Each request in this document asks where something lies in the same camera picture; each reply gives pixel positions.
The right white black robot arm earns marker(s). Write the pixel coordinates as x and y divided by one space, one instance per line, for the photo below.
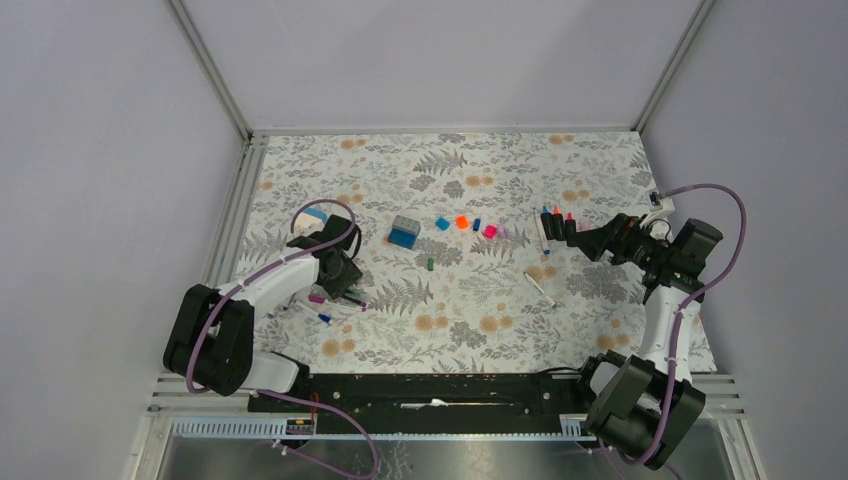
645 404

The pink highlighter cap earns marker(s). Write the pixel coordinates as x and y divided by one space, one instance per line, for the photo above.
489 231

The orange highlighter black body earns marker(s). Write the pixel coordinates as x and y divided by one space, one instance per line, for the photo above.
558 222

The blue grey toy brick block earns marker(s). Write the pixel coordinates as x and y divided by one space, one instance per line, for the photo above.
404 232

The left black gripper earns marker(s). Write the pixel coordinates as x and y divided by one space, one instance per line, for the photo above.
351 274

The pink highlighter black body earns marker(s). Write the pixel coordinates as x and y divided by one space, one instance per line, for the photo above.
570 230

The cream blue toy brick block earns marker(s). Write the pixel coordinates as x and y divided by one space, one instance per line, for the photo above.
310 220

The blue highlighter black body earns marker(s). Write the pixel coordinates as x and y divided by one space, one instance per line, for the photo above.
546 218

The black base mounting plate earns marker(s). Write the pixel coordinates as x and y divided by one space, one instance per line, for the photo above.
443 404

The thin white green pen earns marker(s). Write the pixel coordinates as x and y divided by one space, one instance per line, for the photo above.
537 287

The blue white whiteboard marker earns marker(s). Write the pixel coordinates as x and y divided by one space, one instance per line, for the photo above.
542 234

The floral patterned table mat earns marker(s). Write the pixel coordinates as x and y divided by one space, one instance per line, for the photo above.
475 312

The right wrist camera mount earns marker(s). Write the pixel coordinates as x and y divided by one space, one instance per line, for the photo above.
661 207

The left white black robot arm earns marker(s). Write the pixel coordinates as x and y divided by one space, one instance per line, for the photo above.
211 344

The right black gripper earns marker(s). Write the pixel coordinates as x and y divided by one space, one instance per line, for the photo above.
615 237

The pile of thin pens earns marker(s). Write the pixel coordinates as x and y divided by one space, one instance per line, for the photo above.
347 300

